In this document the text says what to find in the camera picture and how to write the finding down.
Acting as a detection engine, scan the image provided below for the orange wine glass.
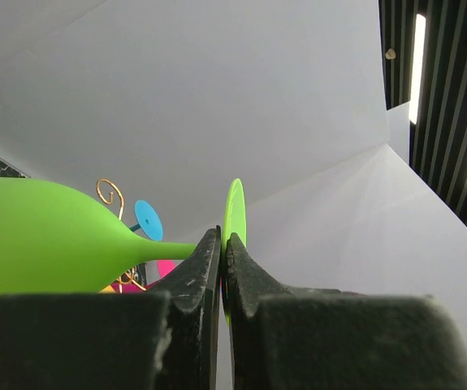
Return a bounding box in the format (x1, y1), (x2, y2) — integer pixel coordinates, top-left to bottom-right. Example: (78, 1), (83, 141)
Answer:
(100, 285), (115, 293)

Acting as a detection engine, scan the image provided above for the blue wine glass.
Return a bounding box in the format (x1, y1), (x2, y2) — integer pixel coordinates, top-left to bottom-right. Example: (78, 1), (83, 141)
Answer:
(130, 200), (163, 241)

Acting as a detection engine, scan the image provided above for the green wine glass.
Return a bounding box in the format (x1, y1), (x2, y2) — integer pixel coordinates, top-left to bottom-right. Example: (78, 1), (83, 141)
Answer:
(0, 176), (249, 326)

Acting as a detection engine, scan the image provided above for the magenta wine glass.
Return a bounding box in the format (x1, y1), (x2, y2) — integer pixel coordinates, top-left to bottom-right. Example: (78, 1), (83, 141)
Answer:
(110, 260), (177, 293)

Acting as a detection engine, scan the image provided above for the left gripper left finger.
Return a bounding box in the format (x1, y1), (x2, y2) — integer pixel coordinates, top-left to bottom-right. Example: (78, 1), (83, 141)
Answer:
(0, 227), (222, 389)

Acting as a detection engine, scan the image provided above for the gold wire glass rack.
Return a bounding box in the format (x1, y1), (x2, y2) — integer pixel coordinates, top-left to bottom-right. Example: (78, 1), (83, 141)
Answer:
(96, 178), (145, 292)

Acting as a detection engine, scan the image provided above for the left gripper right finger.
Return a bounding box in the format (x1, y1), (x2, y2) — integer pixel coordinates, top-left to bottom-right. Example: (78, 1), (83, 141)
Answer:
(223, 234), (467, 389)

